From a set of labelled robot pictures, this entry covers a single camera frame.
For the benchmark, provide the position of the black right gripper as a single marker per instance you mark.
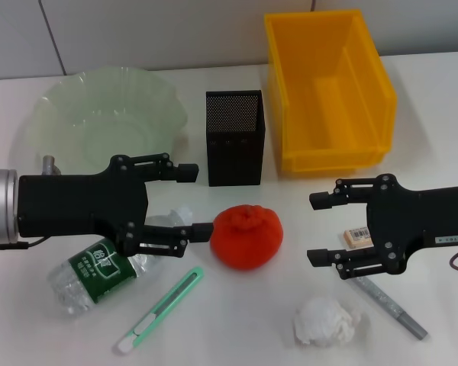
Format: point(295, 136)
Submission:
point(423, 213)

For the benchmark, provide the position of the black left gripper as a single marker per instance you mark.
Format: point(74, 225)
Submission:
point(80, 206)

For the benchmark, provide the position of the clear bottle with green label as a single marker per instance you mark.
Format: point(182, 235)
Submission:
point(99, 278)

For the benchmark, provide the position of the white paper ball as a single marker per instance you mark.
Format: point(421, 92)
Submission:
point(320, 320)

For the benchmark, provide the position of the beige eraser with barcode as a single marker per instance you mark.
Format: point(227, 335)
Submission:
point(357, 238)

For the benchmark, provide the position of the grey pen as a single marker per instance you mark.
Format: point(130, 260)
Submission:
point(385, 302)

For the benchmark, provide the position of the black mesh pen holder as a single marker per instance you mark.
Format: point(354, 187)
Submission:
point(234, 152)

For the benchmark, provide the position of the mint green utility knife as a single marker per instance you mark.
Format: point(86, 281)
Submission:
point(160, 310)

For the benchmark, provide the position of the pale green glass fruit plate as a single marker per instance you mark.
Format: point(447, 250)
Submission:
point(99, 106)

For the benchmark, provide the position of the silver left gripper connector stub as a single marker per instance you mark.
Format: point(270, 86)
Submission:
point(49, 164)

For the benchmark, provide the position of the yellow plastic bin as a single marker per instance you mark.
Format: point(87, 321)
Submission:
point(328, 57)

